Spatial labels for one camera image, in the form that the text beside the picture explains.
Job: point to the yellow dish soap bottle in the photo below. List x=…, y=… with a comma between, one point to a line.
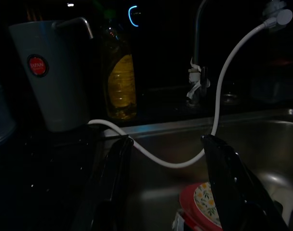
x=121, y=79

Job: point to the stainless steel sink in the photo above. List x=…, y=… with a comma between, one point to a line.
x=175, y=144

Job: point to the red rimmed floral plate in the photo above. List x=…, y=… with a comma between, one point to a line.
x=202, y=202

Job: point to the white bowl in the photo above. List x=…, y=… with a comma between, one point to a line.
x=283, y=199

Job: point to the white faucet filter attachment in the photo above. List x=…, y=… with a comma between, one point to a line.
x=279, y=14

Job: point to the grey cup with red sticker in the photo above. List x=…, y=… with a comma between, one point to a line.
x=51, y=74

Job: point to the steel kitchen faucet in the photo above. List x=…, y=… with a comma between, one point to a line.
x=198, y=57

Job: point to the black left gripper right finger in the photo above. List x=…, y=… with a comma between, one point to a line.
x=230, y=185

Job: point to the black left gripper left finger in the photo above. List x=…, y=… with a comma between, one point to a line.
x=108, y=185

